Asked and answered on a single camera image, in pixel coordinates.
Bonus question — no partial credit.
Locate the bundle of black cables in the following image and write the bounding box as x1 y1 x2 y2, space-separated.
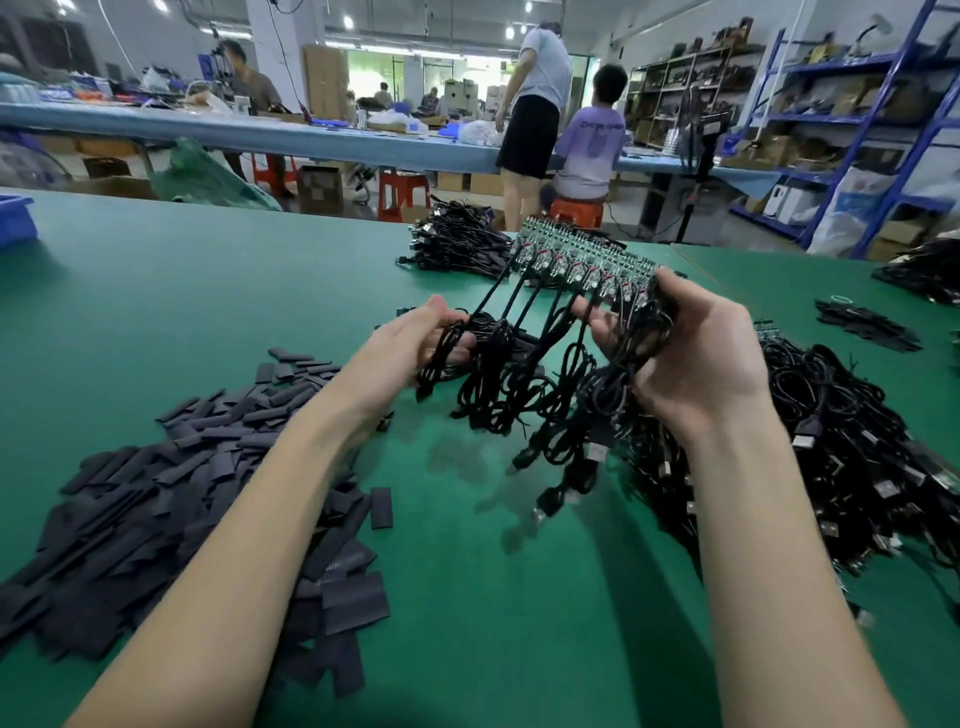
397 199 515 281

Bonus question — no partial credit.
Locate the orange plastic stool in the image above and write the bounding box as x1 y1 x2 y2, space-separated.
547 196 606 231

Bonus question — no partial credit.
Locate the person's right forearm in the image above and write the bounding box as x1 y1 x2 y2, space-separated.
693 397 909 728

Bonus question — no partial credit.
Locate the small bundle of cables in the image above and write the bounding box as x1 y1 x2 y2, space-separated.
814 297 924 356

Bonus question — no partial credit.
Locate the green plastic bag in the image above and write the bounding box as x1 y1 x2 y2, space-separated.
147 138 284 210

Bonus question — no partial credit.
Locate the person's right hand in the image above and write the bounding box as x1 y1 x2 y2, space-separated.
574 267 774 449

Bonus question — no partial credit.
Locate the person's left forearm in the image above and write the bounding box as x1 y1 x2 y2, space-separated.
67 397 377 728

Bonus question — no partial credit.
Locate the dark storage shelf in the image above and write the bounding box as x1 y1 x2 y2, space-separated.
630 18 762 147

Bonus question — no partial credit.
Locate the open cardboard box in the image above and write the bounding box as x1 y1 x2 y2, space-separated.
75 175 159 201

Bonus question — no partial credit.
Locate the joined bunch of black cables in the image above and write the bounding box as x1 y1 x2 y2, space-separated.
412 214 680 522

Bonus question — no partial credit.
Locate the long blue work table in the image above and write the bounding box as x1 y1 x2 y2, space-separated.
0 100 782 194

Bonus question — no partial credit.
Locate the white plastic bag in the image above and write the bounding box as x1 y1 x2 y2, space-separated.
810 168 899 257

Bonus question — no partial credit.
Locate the small upright cardboard box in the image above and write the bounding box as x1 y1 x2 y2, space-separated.
297 165 348 218

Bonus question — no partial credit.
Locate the large pile of black cables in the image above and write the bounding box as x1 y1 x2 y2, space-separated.
622 319 960 620

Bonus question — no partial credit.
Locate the person's left hand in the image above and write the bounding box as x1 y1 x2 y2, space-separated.
322 294 479 440

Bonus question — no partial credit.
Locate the blue metal shelving rack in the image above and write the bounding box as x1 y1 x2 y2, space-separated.
727 0 960 261

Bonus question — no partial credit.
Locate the pile of black sleeve strips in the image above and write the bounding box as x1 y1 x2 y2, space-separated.
0 348 396 699

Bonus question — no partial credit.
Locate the huge heap of black cables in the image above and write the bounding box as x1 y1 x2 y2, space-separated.
874 237 960 308

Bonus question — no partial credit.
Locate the blue plastic bin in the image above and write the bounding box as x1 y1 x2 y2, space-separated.
0 195 39 251

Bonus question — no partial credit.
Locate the black tripod stand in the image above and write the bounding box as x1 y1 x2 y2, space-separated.
642 82 725 245

